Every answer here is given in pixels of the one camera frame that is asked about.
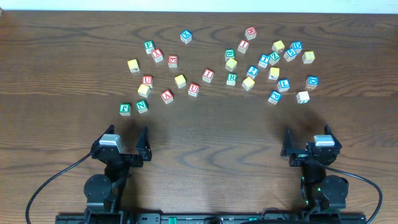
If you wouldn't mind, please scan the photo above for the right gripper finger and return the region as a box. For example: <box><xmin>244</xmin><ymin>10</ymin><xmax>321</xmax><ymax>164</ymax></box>
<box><xmin>280</xmin><ymin>128</ymin><xmax>294</xmax><ymax>157</ymax></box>
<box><xmin>324</xmin><ymin>124</ymin><xmax>339</xmax><ymax>144</ymax></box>

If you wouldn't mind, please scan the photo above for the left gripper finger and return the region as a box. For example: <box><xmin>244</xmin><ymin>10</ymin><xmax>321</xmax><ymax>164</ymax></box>
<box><xmin>136</xmin><ymin>127</ymin><xmax>152</xmax><ymax>161</ymax></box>
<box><xmin>99</xmin><ymin>124</ymin><xmax>114</xmax><ymax>138</ymax></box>

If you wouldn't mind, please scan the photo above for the yellow C block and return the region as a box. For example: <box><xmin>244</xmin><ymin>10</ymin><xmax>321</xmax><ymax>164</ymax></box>
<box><xmin>137</xmin><ymin>84</ymin><xmax>151</xmax><ymax>98</ymax></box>

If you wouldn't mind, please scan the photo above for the yellow O block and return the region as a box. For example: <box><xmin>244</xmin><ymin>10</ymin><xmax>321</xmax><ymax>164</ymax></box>
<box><xmin>175</xmin><ymin>74</ymin><xmax>187</xmax><ymax>88</ymax></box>

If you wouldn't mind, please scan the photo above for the green R block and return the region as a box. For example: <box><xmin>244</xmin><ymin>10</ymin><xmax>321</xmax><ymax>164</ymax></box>
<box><xmin>226</xmin><ymin>73</ymin><xmax>238</xmax><ymax>86</ymax></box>

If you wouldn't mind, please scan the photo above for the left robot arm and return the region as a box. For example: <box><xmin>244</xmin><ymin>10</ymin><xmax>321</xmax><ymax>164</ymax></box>
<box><xmin>84</xmin><ymin>125</ymin><xmax>152</xmax><ymax>223</ymax></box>

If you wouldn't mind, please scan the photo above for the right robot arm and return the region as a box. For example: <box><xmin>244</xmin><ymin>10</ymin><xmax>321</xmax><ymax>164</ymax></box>
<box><xmin>280</xmin><ymin>126</ymin><xmax>349</xmax><ymax>223</ymax></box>

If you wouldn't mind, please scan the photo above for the green J block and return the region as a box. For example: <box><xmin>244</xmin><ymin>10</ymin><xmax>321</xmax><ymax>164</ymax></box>
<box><xmin>119</xmin><ymin>103</ymin><xmax>131</xmax><ymax>116</ymax></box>

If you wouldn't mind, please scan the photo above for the green N block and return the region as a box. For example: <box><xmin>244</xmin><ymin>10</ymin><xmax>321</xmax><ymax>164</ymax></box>
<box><xmin>136</xmin><ymin>100</ymin><xmax>148</xmax><ymax>114</ymax></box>

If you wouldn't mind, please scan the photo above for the plain wood L block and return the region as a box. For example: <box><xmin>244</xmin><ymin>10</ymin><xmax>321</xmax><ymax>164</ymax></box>
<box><xmin>296</xmin><ymin>91</ymin><xmax>310</xmax><ymax>104</ymax></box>

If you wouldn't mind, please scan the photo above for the blue P block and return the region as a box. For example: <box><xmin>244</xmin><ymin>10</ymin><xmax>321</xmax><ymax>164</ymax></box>
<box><xmin>268</xmin><ymin>90</ymin><xmax>282</xmax><ymax>105</ymax></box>

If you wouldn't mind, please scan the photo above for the blue D block right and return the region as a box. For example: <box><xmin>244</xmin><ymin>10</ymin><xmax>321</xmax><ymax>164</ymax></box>
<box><xmin>305</xmin><ymin>76</ymin><xmax>319</xmax><ymax>89</ymax></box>

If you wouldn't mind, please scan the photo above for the blue d block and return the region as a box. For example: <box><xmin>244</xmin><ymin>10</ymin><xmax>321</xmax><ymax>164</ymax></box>
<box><xmin>305</xmin><ymin>76</ymin><xmax>319</xmax><ymax>89</ymax></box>
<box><xmin>290</xmin><ymin>41</ymin><xmax>303</xmax><ymax>54</ymax></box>

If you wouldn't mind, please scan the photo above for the red A block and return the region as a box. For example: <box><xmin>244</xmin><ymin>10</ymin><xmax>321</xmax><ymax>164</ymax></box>
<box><xmin>161</xmin><ymin>90</ymin><xmax>174</xmax><ymax>104</ymax></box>

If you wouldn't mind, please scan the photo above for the blue L block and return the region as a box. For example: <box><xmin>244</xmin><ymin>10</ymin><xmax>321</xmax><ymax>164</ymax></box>
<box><xmin>277</xmin><ymin>79</ymin><xmax>290</xmax><ymax>92</ymax></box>

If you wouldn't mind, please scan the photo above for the red U block left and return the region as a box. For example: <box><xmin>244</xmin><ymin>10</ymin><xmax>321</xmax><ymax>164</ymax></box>
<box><xmin>142</xmin><ymin>75</ymin><xmax>154</xmax><ymax>88</ymax></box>

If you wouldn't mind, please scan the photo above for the red u block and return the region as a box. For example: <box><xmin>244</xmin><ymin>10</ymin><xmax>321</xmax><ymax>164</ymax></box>
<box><xmin>142</xmin><ymin>75</ymin><xmax>154</xmax><ymax>88</ymax></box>
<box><xmin>188</xmin><ymin>83</ymin><xmax>200</xmax><ymax>97</ymax></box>

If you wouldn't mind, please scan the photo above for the yellow block far left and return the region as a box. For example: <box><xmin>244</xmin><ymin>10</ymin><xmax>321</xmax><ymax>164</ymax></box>
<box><xmin>127</xmin><ymin>59</ymin><xmax>140</xmax><ymax>73</ymax></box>

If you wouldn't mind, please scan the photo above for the yellow block hammer side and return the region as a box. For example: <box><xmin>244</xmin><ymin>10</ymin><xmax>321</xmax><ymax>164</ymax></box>
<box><xmin>269</xmin><ymin>67</ymin><xmax>280</xmax><ymax>80</ymax></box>

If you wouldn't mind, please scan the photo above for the yellow S block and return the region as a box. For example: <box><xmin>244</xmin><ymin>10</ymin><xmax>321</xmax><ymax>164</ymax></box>
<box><xmin>242</xmin><ymin>77</ymin><xmax>255</xmax><ymax>91</ymax></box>

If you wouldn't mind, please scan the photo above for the red U block centre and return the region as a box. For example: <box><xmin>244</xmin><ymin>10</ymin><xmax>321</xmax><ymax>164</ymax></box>
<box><xmin>188</xmin><ymin>83</ymin><xmax>200</xmax><ymax>97</ymax></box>

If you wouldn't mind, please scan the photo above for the yellow 8 block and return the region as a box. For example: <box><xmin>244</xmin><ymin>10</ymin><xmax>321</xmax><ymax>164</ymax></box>
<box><xmin>302</xmin><ymin>51</ymin><xmax>315</xmax><ymax>64</ymax></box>

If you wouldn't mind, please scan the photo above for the blue 2 block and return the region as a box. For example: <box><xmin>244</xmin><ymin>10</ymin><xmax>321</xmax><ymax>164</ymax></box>
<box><xmin>246</xmin><ymin>65</ymin><xmax>259</xmax><ymax>80</ymax></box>

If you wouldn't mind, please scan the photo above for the blue 5 block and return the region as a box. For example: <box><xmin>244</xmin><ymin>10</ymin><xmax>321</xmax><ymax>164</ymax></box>
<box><xmin>284</xmin><ymin>49</ymin><xmax>297</xmax><ymax>62</ymax></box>

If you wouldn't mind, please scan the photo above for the blue T block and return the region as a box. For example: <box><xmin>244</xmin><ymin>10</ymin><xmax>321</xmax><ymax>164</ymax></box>
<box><xmin>258</xmin><ymin>54</ymin><xmax>270</xmax><ymax>68</ymax></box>

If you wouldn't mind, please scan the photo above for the red X block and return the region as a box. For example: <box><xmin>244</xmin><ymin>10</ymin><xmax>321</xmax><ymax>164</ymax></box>
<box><xmin>151</xmin><ymin>49</ymin><xmax>164</xmax><ymax>63</ymax></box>

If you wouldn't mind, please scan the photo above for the green Z block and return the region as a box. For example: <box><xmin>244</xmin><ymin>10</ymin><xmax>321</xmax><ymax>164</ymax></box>
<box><xmin>269</xmin><ymin>52</ymin><xmax>280</xmax><ymax>65</ymax></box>

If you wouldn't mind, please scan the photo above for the blue D block upper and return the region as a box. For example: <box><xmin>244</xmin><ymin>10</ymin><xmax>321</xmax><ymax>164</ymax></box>
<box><xmin>290</xmin><ymin>41</ymin><xmax>303</xmax><ymax>54</ymax></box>

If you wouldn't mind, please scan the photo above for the red E block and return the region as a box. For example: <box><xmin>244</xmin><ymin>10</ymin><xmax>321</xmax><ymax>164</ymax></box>
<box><xmin>168</xmin><ymin>55</ymin><xmax>178</xmax><ymax>68</ymax></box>

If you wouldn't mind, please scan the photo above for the green F block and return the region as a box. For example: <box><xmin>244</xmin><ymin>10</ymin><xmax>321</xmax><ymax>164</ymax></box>
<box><xmin>144</xmin><ymin>40</ymin><xmax>155</xmax><ymax>54</ymax></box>

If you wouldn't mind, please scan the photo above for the red I block centre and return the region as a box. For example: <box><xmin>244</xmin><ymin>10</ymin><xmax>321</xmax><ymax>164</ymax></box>
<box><xmin>202</xmin><ymin>68</ymin><xmax>215</xmax><ymax>83</ymax></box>

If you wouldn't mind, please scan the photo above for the red i block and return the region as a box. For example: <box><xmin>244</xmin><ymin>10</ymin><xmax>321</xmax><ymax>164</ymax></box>
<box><xmin>238</xmin><ymin>40</ymin><xmax>249</xmax><ymax>54</ymax></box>
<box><xmin>202</xmin><ymin>68</ymin><xmax>215</xmax><ymax>83</ymax></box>

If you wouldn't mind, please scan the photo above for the yellow block upper right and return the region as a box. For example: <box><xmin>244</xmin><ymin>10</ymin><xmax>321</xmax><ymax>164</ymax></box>
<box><xmin>272</xmin><ymin>40</ymin><xmax>285</xmax><ymax>54</ymax></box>

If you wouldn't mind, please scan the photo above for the yellow block centre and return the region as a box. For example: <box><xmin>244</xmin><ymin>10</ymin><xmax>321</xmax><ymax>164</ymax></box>
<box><xmin>225</xmin><ymin>58</ymin><xmax>238</xmax><ymax>72</ymax></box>

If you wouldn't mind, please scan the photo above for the green B block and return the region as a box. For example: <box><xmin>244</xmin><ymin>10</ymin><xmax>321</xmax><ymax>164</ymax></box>
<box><xmin>224</xmin><ymin>49</ymin><xmax>235</xmax><ymax>61</ymax></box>

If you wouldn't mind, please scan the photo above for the red I block upper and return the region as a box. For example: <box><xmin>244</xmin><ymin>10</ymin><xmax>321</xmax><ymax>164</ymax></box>
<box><xmin>238</xmin><ymin>40</ymin><xmax>249</xmax><ymax>54</ymax></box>

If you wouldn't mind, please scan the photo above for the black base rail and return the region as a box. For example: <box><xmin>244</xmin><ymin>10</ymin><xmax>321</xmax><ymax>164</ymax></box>
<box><xmin>55</xmin><ymin>213</ymin><xmax>366</xmax><ymax>224</ymax></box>

